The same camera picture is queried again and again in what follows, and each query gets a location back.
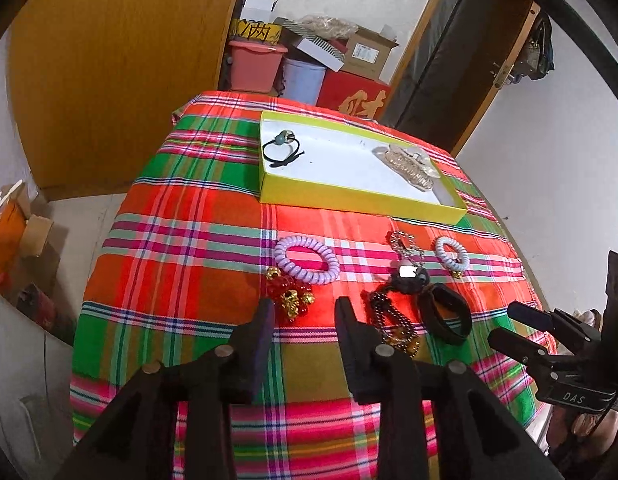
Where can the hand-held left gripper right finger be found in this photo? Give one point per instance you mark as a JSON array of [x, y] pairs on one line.
[[350, 345]]

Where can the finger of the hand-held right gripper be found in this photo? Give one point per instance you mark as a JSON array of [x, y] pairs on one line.
[[514, 344], [531, 314]]

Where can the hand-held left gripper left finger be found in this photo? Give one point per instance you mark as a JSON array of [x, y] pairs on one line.
[[263, 342]]

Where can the black band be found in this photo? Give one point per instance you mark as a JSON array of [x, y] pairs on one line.
[[429, 310]]

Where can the rhinestone hair clip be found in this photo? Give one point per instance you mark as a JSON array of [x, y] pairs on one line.
[[409, 280]]

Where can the yellow shallow box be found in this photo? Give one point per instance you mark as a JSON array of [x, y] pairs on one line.
[[339, 160]]

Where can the person's right hand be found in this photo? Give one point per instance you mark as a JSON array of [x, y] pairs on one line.
[[584, 432]]

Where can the plaid tablecloth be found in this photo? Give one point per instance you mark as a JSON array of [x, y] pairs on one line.
[[189, 210]]

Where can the clear hair claw clip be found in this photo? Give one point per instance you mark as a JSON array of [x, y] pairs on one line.
[[406, 165]]

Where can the door lock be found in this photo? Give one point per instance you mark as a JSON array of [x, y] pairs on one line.
[[504, 76]]

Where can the white appliance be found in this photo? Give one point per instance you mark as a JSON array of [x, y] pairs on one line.
[[24, 385]]

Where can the small cardboard box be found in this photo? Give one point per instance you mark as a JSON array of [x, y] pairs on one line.
[[41, 230]]

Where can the red box with gold print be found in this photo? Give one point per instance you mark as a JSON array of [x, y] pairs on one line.
[[349, 92]]

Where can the pale blue bucket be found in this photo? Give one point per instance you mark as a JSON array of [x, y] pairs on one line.
[[303, 80]]

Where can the pink plastic bin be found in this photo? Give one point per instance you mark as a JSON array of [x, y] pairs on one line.
[[256, 67]]

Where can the orange bag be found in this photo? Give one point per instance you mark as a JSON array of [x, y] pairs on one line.
[[4, 240]]

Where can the brown cardboard box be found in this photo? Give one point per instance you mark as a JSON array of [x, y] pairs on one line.
[[369, 52]]

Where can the striped gift box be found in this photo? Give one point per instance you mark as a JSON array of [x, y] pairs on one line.
[[316, 50]]

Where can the yellow printed tin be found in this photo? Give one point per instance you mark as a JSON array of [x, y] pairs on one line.
[[256, 31]]

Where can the wooden wardrobe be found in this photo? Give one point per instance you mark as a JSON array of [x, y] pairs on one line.
[[114, 60]]

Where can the clear plastic bag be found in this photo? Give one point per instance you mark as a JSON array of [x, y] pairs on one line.
[[329, 26]]

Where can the white carton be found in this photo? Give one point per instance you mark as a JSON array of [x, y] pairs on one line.
[[256, 7]]

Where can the dark door with wooden frame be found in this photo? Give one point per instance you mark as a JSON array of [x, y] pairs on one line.
[[439, 60]]

